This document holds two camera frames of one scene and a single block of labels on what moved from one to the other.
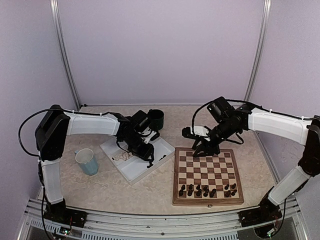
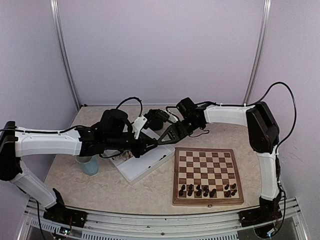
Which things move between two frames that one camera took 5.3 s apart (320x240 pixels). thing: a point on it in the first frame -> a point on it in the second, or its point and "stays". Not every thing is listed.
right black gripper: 199,148 -> 180,132
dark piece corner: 233,193 stays
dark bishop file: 199,192 stays
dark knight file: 228,193 stays
